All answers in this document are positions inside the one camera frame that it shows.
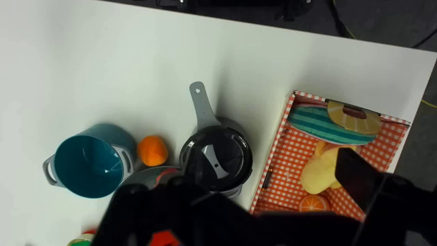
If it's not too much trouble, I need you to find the red apple plush toy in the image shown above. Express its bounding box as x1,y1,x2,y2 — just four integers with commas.
149,230,182,246

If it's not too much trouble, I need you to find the teal striped plush toy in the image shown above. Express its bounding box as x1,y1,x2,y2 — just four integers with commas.
289,104,379,148

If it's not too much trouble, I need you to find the black saucepan grey handle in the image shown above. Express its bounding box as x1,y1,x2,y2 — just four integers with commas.
178,81,256,200

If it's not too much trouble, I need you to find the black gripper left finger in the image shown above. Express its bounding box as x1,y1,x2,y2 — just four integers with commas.
92,175,250,246

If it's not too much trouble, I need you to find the teal pot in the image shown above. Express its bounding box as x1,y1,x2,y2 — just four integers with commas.
43,122,140,201

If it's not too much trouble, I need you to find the yellow plush toy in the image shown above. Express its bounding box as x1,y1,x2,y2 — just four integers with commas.
299,141,349,197

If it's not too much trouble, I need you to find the orange fruit plush toy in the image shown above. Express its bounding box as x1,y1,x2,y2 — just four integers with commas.
137,134,171,168

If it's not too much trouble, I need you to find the black floor cable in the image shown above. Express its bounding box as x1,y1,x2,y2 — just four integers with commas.
328,0,353,38

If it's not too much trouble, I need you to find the dark grey frying pan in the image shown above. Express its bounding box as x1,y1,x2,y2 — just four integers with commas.
121,164,183,190

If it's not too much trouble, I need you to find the pineapple slice toy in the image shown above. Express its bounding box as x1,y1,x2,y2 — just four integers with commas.
327,100,384,137

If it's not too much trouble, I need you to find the black equipment base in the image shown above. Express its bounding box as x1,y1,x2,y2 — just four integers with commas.
156,0,316,22

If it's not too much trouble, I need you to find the orange slice toy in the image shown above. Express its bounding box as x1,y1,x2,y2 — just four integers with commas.
298,194,332,215

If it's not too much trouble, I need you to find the red checkered basket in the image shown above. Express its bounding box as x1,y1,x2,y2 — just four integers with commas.
249,89,411,223

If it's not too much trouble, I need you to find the green rimmed bowl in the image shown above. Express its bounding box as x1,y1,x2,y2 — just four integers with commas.
67,232,95,246

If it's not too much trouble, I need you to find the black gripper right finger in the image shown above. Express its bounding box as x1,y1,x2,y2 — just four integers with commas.
335,146,437,246

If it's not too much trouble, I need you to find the black lid grey knob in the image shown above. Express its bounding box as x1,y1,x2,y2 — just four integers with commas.
181,124,254,193

